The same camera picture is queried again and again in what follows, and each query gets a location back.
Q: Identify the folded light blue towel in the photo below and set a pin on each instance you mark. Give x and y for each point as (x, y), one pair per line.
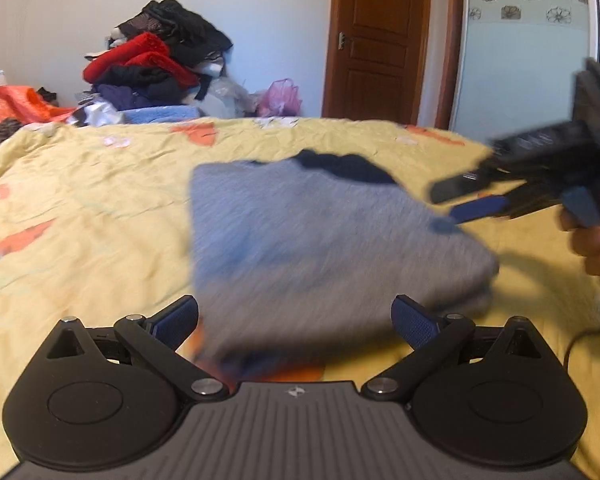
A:
(162, 114)

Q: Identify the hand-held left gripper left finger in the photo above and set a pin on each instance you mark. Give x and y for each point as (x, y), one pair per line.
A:
(176, 317)

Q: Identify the wardrobe with flower print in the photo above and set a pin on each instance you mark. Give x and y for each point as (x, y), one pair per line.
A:
(525, 60)

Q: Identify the black clothing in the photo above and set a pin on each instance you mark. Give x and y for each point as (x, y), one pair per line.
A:
(180, 30)

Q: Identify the yellow carrot print blanket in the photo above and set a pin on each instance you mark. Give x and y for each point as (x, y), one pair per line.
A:
(90, 220)

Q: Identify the white crumpled cloth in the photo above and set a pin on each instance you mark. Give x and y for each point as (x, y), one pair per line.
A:
(97, 115)

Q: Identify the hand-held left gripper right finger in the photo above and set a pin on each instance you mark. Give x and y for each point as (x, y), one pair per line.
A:
(414, 321)

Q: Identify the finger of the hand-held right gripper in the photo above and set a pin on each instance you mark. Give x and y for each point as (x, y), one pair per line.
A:
(465, 185)
(480, 208)

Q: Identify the pink plastic bag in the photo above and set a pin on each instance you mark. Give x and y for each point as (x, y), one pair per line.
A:
(280, 99)

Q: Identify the clear plastic bag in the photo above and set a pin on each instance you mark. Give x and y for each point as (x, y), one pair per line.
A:
(227, 97)

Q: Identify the navy and grey knit sweater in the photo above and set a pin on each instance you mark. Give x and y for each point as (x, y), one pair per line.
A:
(325, 250)

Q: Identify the person's right hand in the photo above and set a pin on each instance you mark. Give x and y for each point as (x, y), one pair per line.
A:
(597, 255)

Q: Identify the orange cloth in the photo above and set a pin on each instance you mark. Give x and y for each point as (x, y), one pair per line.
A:
(15, 107)

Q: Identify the red fuzzy garment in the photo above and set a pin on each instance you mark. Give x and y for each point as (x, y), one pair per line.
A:
(140, 57)

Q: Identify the dark navy garment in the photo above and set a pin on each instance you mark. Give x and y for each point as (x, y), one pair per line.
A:
(135, 91)

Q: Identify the brown wooden door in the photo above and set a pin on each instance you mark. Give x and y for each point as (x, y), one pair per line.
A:
(380, 40)

